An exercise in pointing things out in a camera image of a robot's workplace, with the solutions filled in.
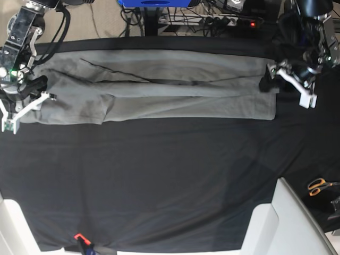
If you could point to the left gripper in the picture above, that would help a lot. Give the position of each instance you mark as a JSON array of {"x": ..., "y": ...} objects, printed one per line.
[{"x": 299, "y": 74}]

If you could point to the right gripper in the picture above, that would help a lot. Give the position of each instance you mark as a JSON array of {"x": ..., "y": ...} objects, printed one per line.
[{"x": 14, "y": 111}]

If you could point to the grey T-shirt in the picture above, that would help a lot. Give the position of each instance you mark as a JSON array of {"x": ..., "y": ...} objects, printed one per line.
[{"x": 94, "y": 87}]

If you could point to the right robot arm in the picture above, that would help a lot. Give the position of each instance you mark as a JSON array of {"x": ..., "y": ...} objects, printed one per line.
[{"x": 19, "y": 55}]

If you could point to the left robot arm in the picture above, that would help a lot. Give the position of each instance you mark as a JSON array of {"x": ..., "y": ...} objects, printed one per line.
[{"x": 307, "y": 26}]

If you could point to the blue plastic bin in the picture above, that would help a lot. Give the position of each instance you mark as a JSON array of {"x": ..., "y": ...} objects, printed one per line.
[{"x": 154, "y": 3}]

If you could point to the black metal tool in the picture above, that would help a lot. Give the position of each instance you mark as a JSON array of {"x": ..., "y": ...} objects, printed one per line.
[{"x": 335, "y": 205}]

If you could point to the white chair right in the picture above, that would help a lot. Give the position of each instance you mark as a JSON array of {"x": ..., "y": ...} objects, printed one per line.
[{"x": 284, "y": 226}]

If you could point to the white chair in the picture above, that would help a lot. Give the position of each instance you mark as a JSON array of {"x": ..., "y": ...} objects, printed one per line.
[
  {"x": 16, "y": 236},
  {"x": 284, "y": 226}
]

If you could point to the white chair left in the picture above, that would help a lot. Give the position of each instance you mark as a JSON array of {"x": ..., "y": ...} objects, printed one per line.
[{"x": 16, "y": 236}]

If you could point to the red black clamp bottom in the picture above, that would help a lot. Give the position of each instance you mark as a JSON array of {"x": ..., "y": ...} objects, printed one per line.
[{"x": 86, "y": 247}]

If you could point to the orange handled scissors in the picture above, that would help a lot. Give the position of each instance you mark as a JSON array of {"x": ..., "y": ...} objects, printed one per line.
[{"x": 318, "y": 185}]

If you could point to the black stand post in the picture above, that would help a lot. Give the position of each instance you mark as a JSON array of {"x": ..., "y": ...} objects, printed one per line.
[{"x": 151, "y": 17}]

